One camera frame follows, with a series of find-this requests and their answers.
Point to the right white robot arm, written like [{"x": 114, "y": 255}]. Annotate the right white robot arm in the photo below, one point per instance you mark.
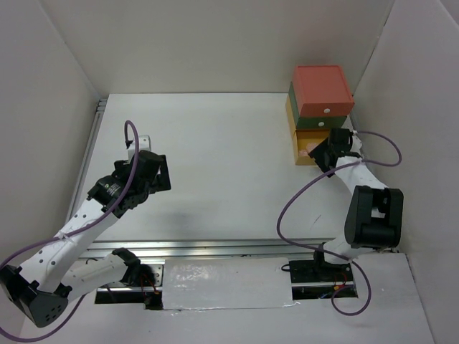
[{"x": 374, "y": 218}]

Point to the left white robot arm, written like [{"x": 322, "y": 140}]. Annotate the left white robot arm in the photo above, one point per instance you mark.
[{"x": 46, "y": 283}]

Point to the peach makeup puff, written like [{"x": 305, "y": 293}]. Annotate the peach makeup puff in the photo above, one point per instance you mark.
[{"x": 306, "y": 149}]

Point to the aluminium frame rail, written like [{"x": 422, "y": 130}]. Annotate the aluminium frame rail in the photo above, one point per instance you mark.
[{"x": 235, "y": 188}]

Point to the white foil-edged cover plate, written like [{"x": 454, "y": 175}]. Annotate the white foil-edged cover plate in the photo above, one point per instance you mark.
[{"x": 220, "y": 284}]

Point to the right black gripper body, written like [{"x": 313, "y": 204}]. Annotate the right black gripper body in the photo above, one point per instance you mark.
[{"x": 320, "y": 153}]

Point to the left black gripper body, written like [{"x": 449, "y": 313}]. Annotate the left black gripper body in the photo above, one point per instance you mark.
[{"x": 161, "y": 183}]

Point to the green drawer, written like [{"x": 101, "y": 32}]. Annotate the green drawer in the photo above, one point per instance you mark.
[{"x": 296, "y": 122}]

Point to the red top drawer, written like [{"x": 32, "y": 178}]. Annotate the red top drawer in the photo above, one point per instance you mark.
[{"x": 321, "y": 90}]

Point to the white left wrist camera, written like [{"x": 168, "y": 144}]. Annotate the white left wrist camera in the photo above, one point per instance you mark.
[{"x": 144, "y": 142}]

